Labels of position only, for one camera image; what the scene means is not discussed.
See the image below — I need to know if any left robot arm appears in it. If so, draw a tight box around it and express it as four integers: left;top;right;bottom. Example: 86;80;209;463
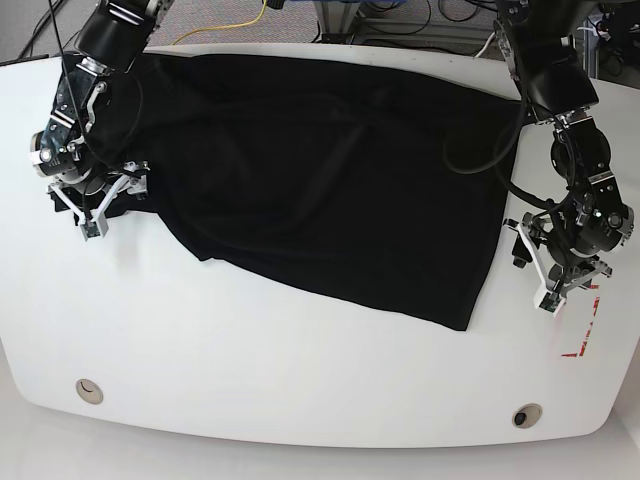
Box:
495;1;634;286

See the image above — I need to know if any black t-shirt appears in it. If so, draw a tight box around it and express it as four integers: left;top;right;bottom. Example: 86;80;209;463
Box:
52;52;524;332

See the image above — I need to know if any left table grommet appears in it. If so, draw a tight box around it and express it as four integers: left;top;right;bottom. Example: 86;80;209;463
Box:
75;379;104;405

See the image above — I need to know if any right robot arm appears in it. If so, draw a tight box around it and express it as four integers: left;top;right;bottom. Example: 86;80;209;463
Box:
30;1;172;236

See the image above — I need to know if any yellow cable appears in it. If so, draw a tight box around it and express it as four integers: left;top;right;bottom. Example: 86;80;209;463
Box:
172;0;269;47

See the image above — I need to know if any red tape rectangle marking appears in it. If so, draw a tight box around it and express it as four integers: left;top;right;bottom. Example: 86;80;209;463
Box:
558;284;602;358

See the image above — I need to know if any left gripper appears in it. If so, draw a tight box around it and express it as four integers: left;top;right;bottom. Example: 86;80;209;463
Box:
511;228;599;280

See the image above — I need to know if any black cable loop right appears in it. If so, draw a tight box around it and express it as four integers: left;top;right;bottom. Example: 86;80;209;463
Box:
442;94;526;176

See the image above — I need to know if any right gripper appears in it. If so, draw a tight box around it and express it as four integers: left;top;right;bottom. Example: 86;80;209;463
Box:
48;162;149;213

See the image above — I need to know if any right table grommet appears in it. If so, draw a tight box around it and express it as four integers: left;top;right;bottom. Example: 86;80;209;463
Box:
512;403;543;429

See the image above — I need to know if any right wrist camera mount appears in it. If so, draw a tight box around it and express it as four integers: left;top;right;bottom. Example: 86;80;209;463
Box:
50;162;139;240

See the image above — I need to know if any table grommet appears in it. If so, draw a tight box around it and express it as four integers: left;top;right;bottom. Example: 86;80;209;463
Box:
512;403;543;429
75;379;104;405

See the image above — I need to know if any white cable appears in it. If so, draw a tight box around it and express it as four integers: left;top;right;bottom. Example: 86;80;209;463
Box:
473;24;504;59

